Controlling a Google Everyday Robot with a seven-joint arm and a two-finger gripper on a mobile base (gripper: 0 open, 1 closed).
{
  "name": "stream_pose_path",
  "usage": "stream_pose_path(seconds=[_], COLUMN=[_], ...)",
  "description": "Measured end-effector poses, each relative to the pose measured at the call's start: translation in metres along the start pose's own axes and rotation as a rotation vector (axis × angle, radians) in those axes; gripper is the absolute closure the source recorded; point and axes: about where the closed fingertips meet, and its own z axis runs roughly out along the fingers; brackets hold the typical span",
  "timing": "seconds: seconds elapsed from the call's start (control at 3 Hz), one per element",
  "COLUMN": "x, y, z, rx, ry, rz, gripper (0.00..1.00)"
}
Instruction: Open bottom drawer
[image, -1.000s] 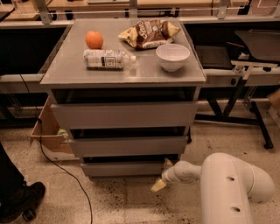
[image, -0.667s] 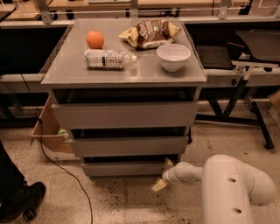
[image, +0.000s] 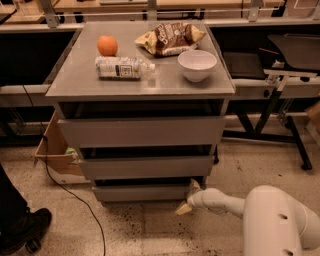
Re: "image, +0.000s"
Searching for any grey bottom drawer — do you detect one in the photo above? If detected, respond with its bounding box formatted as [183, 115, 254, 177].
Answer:
[93, 184, 189, 202]

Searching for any dark trouser leg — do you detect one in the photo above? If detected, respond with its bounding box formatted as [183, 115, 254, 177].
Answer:
[0, 164, 27, 231]

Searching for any white bowl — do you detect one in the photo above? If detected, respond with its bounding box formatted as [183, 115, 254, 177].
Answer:
[178, 50, 217, 82]

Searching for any brown yellow chip bag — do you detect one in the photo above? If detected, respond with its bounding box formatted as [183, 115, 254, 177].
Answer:
[135, 22, 206, 57]

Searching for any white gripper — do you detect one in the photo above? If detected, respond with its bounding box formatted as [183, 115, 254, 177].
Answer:
[175, 178, 203, 215]

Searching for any orange fruit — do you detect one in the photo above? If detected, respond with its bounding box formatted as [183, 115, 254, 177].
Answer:
[97, 36, 118, 56]

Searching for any grey drawer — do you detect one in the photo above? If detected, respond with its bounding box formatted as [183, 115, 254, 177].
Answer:
[58, 116, 225, 148]
[93, 184, 189, 202]
[79, 156, 212, 180]

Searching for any grey drawer cabinet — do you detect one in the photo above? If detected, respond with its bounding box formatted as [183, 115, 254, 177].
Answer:
[47, 25, 235, 190]

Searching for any cardboard box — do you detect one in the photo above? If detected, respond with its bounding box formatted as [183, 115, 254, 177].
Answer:
[35, 113, 89, 184]

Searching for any black shoe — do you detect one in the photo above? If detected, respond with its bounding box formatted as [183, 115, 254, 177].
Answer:
[0, 208, 52, 256]

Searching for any black frame side table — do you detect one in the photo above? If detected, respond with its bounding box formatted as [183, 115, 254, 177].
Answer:
[223, 33, 320, 170]

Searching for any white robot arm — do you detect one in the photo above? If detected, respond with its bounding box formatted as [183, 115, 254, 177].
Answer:
[176, 180, 320, 256]

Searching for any black floor cable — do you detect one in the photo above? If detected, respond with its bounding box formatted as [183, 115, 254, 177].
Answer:
[21, 84, 107, 256]

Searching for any clear plastic water bottle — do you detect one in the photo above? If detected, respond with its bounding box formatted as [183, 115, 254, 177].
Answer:
[95, 56, 155, 79]

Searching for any grey middle drawer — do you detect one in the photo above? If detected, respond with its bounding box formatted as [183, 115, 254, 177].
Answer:
[79, 156, 212, 180]

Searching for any grey top drawer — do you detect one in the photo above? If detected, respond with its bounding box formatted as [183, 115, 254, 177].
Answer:
[58, 116, 225, 148]

